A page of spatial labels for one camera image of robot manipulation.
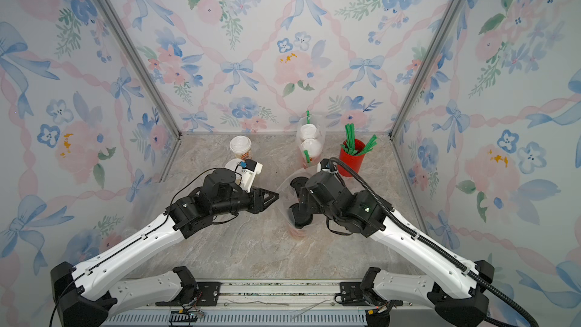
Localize clear plastic carrier bag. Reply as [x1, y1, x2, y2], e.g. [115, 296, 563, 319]
[296, 111, 327, 168]

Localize black-lid red cup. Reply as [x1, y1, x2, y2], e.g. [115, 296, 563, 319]
[290, 177, 309, 198]
[289, 203, 313, 239]

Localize front left white-lid cup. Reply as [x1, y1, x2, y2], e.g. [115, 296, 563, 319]
[224, 158, 246, 173]

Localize aluminium corner post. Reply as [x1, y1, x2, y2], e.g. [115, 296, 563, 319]
[389, 0, 465, 141]
[95, 0, 182, 139]

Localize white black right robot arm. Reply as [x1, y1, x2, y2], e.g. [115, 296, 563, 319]
[290, 171, 493, 326]

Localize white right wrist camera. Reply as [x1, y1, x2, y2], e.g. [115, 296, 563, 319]
[317, 158, 338, 175]

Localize red straw holder cup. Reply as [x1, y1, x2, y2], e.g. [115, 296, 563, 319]
[339, 139, 366, 173]

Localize black corrugated cable conduit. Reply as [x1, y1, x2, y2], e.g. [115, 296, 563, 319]
[328, 156, 539, 327]

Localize left aluminium corner post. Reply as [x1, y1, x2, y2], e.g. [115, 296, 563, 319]
[95, 0, 182, 139]

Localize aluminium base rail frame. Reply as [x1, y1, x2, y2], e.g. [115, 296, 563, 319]
[85, 276, 478, 327]

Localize right aluminium corner post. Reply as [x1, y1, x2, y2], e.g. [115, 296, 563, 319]
[389, 0, 465, 141]

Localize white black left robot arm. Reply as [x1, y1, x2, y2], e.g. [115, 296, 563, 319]
[49, 168, 279, 326]

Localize back left white-lid cup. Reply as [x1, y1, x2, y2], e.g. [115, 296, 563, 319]
[229, 136, 252, 160]

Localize green wrapped straws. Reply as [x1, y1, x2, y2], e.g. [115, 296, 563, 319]
[341, 124, 378, 156]

